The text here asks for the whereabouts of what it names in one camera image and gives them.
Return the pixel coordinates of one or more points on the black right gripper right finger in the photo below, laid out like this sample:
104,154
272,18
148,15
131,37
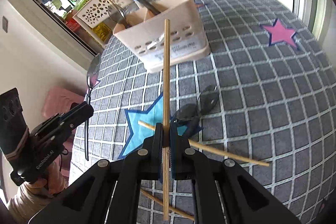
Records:
182,165

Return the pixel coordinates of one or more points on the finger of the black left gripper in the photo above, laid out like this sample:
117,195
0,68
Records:
76,116

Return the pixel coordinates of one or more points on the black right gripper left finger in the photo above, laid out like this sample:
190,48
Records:
153,160

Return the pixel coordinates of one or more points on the beige plastic utensil holder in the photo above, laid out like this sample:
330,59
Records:
145,37

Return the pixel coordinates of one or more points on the thin handled metal spoon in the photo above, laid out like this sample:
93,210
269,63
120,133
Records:
118,15

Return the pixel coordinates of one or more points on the black handled spoon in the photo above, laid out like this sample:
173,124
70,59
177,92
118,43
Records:
149,6

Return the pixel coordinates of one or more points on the person's left hand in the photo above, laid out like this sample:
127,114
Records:
51,183

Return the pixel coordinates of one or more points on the pink plastic stool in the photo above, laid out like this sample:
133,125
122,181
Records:
59,100

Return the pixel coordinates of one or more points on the black spoon on table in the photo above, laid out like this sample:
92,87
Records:
208,99
187,115

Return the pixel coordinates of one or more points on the grey checked tablecloth with stars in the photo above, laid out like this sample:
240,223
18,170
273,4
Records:
275,103

